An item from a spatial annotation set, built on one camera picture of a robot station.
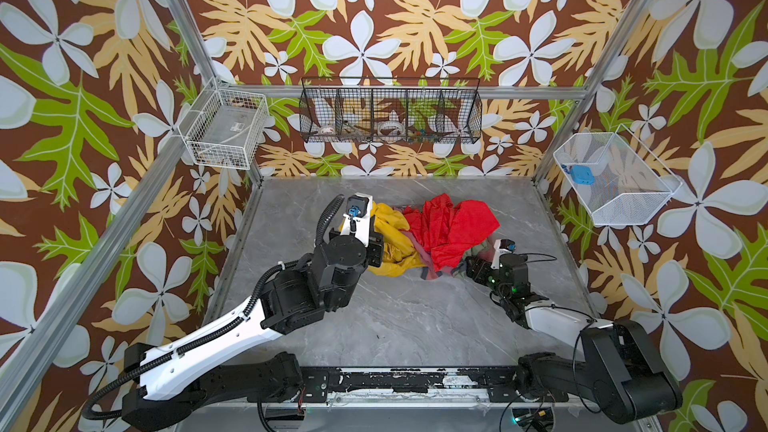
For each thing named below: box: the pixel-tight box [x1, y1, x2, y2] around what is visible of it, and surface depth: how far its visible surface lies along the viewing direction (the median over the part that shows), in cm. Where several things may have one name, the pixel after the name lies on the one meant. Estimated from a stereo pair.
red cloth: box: [401, 193, 500, 271], surface depth 89 cm
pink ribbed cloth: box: [401, 230, 454, 280], surface depth 87 cm
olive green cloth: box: [456, 236, 495, 269], surface depth 90 cm
